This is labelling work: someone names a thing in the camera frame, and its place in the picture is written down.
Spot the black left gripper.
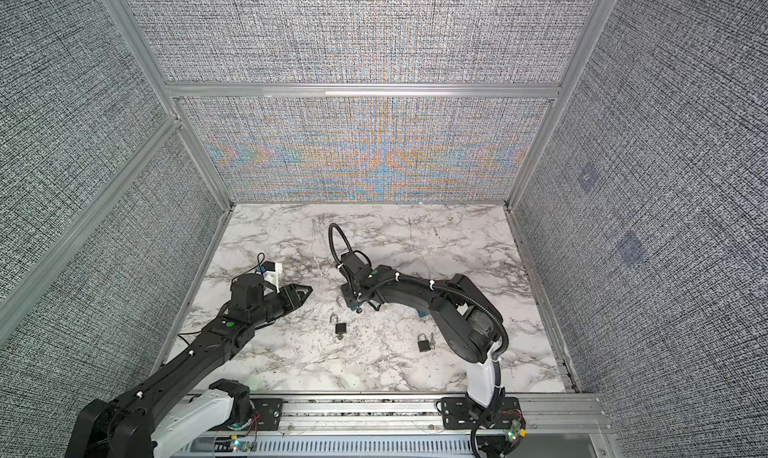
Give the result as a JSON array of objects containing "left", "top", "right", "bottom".
[{"left": 252, "top": 282, "right": 314, "bottom": 328}]

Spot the black padlock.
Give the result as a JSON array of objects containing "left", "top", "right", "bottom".
[
  {"left": 329, "top": 313, "right": 347, "bottom": 340},
  {"left": 417, "top": 333, "right": 435, "bottom": 353}
]

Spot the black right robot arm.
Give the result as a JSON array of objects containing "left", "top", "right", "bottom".
[{"left": 336, "top": 252, "right": 509, "bottom": 410}]

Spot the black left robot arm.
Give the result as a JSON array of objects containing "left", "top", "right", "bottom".
[{"left": 65, "top": 273, "right": 313, "bottom": 457}]

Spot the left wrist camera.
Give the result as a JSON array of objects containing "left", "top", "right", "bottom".
[{"left": 255, "top": 261, "right": 284, "bottom": 290}]

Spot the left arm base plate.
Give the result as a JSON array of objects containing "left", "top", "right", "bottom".
[{"left": 196, "top": 396, "right": 286, "bottom": 433}]

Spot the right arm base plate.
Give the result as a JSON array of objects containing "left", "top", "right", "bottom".
[{"left": 436, "top": 396, "right": 527, "bottom": 432}]

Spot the aluminium front rail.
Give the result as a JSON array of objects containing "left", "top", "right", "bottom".
[{"left": 153, "top": 390, "right": 622, "bottom": 457}]

